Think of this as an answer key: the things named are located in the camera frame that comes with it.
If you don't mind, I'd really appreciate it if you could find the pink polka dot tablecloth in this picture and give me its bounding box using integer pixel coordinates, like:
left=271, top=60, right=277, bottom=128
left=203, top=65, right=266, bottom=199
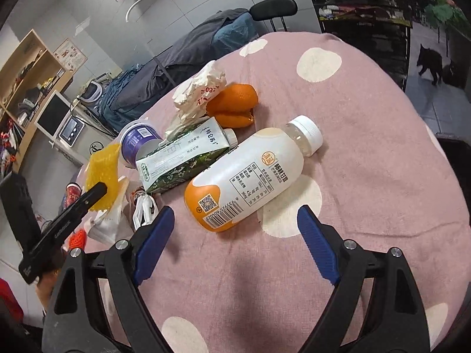
left=74, top=31, right=462, bottom=353

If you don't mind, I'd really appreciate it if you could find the person's left forearm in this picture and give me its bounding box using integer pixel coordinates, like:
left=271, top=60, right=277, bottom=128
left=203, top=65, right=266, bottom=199
left=37, top=261, right=61, bottom=306

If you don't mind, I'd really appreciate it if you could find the white plastic bag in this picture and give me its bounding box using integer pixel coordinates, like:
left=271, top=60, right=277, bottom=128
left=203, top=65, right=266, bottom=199
left=132, top=193, right=160, bottom=230

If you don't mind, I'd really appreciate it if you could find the wooden shelf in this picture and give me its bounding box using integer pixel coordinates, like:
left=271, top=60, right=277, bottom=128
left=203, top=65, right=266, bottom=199
left=0, top=29, right=74, bottom=129

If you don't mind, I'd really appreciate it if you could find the green milk carton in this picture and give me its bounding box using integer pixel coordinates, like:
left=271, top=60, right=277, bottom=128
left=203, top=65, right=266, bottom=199
left=135, top=117, right=239, bottom=194

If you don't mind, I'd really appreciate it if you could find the dark grey cloth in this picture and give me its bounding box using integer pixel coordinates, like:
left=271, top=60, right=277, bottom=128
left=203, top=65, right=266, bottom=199
left=147, top=7, right=258, bottom=81

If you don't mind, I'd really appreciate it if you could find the green leafy plant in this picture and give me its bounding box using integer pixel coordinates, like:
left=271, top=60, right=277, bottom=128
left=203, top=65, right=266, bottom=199
left=423, top=0, right=468, bottom=30

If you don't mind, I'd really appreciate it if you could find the dark cat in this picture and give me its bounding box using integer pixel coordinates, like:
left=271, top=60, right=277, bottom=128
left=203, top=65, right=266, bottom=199
left=442, top=61, right=460, bottom=87

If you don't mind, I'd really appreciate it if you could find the orange peel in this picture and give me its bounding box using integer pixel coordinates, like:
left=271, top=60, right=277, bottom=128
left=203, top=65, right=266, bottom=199
left=205, top=83, right=259, bottom=129

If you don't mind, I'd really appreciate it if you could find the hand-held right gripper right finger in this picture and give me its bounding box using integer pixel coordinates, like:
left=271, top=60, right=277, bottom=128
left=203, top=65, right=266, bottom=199
left=297, top=204, right=431, bottom=353

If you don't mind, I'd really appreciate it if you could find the white paper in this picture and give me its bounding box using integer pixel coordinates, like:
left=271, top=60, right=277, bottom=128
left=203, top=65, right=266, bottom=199
left=164, top=61, right=227, bottom=140

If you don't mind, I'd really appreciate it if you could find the white monitor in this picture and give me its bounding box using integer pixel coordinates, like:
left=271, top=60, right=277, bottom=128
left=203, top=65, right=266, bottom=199
left=33, top=90, right=72, bottom=144

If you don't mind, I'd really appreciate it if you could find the black cat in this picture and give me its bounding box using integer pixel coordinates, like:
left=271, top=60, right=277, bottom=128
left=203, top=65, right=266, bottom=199
left=417, top=43, right=444, bottom=85

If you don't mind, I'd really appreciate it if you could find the black wire rack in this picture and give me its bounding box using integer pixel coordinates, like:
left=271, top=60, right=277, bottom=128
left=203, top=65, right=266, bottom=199
left=300, top=0, right=416, bottom=92

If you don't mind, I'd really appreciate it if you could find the red patterned can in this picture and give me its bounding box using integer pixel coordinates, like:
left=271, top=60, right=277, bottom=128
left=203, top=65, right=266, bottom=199
left=65, top=183, right=82, bottom=207

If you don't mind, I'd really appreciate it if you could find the white plastic wrapper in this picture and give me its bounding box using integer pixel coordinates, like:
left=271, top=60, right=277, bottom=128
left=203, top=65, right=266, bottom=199
left=88, top=178, right=133, bottom=243

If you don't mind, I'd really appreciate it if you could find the white and orange juice bottle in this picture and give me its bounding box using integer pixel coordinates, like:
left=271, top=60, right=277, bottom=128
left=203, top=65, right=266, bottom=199
left=184, top=115, right=324, bottom=233

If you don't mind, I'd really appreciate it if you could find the purple yogurt cup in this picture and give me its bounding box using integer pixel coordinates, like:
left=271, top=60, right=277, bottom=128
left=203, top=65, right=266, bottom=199
left=118, top=118, right=163, bottom=170

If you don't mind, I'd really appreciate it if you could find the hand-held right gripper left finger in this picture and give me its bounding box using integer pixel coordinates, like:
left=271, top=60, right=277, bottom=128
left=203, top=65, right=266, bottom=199
left=41, top=206, right=175, bottom=353

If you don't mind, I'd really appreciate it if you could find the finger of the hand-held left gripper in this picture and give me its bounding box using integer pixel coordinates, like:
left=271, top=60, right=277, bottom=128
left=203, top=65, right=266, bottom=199
left=18, top=183, right=108, bottom=284

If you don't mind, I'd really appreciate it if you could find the wall poster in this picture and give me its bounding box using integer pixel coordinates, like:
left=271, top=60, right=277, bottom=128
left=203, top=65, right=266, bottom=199
left=53, top=39, right=88, bottom=70

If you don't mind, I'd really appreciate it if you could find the black chair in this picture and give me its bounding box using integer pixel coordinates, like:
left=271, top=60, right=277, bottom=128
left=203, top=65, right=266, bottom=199
left=249, top=0, right=298, bottom=33

